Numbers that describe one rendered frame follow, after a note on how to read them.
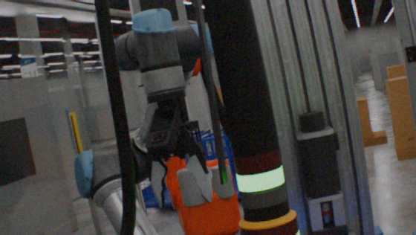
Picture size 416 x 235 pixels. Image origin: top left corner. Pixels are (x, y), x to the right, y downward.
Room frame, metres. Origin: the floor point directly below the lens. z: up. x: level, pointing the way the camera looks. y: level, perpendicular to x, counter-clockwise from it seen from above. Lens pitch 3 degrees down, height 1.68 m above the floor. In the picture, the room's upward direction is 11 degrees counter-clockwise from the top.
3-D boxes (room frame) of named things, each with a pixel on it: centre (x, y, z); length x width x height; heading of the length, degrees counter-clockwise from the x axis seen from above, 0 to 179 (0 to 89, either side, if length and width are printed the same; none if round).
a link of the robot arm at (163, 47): (0.94, 0.06, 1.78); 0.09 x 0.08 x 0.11; 33
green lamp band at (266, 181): (0.36, -0.03, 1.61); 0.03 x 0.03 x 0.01
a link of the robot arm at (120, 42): (1.03, 0.10, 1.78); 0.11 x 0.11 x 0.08; 33
